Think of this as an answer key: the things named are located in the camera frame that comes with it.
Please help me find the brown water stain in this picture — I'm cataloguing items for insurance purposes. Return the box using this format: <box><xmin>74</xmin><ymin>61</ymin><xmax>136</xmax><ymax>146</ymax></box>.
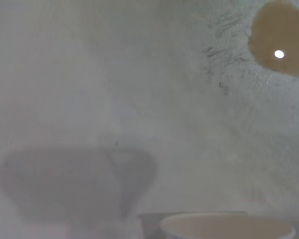
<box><xmin>247</xmin><ymin>0</ymin><xmax>299</xmax><ymax>78</ymax></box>

